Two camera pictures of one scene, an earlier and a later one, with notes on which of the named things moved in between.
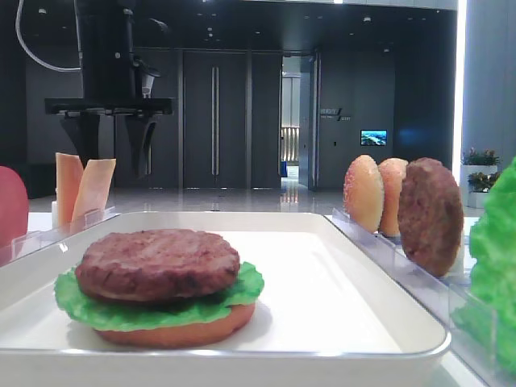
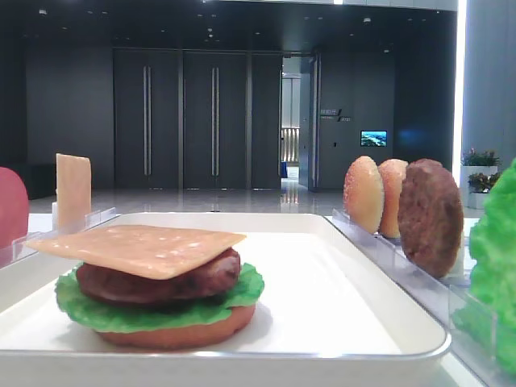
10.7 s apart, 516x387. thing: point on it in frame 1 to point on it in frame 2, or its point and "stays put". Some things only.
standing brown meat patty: [430, 215] stays put
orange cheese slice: [92, 197] to [156, 251]
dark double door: [225, 131] stays put
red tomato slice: [14, 209] stays put
